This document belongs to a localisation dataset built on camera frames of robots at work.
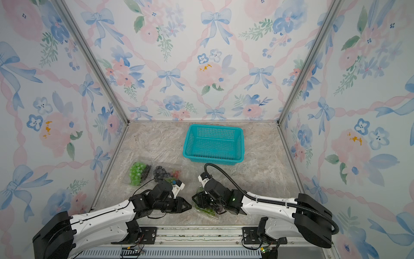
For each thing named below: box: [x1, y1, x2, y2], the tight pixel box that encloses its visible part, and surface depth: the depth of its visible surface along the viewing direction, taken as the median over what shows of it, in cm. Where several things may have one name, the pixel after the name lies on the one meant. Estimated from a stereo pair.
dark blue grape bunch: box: [153, 165, 171, 182], surface depth 89 cm
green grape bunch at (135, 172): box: [128, 161, 147, 187], surface depth 89 cm
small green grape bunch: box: [195, 205, 217, 216], surface depth 79 cm
